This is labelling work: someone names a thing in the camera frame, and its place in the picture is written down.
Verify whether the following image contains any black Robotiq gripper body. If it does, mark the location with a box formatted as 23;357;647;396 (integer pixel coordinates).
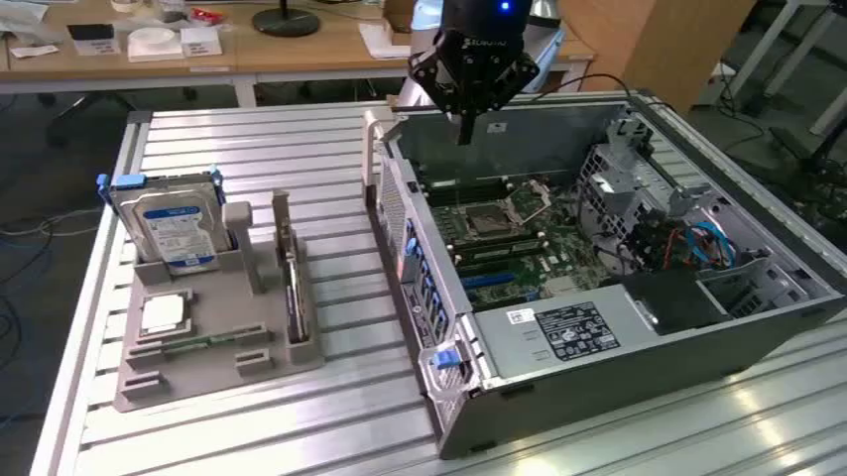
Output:
432;0;533;116

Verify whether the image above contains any white paper stack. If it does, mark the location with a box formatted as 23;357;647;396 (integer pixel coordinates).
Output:
358;22;414;60

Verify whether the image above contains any wooden cabinet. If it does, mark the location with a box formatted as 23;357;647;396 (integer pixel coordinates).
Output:
559;0;761;113

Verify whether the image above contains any wooden desk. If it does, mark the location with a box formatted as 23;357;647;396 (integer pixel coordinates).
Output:
0;0;597;96

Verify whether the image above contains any black round lamp base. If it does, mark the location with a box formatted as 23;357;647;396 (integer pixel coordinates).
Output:
251;0;323;38

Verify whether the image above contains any metal socket cover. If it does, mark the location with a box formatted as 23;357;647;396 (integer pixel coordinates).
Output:
504;179;555;218

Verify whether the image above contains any grey metal disk bay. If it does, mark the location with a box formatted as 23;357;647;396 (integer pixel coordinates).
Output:
578;118;721;249

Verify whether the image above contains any CPU socket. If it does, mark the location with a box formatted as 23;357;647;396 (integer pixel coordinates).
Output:
464;202;517;240

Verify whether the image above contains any plain white labelled box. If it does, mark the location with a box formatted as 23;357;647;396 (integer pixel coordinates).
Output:
179;26;223;58

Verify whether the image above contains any red packet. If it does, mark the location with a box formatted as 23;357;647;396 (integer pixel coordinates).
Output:
187;5;228;27

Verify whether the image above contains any white box with round bowl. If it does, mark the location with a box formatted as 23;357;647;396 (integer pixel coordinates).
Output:
126;27;186;63

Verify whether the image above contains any blue expansion slot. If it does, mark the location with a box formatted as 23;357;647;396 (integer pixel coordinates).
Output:
460;273;519;292

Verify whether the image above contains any black chair base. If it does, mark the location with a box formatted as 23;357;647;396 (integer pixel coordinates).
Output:
769;125;847;176

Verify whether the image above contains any hard disk with blue caddy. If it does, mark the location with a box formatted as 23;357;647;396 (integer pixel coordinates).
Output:
95;166;231;277

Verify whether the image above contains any white box with black top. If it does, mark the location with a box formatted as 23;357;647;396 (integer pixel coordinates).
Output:
67;23;122;57

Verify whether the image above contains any grey power supply unit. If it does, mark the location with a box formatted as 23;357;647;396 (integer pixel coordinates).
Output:
472;285;665;381

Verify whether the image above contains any grey open PC case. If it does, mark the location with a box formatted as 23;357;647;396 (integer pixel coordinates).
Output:
362;88;847;460

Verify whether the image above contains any silver CPU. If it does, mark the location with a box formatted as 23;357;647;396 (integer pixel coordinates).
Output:
140;296;188;334

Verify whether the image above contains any grey plastic parts rack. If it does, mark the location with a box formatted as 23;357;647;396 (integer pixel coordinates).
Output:
112;200;327;414

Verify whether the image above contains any black cable behind case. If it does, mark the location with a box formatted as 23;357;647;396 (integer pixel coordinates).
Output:
529;73;638;99

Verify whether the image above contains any white desk frame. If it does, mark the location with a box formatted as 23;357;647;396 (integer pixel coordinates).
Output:
727;0;847;136

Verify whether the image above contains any blue wire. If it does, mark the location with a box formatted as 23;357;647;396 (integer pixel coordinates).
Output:
686;222;739;270

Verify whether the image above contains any white floor cable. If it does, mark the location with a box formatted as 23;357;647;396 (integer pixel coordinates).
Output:
0;206;104;238

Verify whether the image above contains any blue floor cable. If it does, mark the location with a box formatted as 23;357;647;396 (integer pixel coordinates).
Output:
0;237;56;425

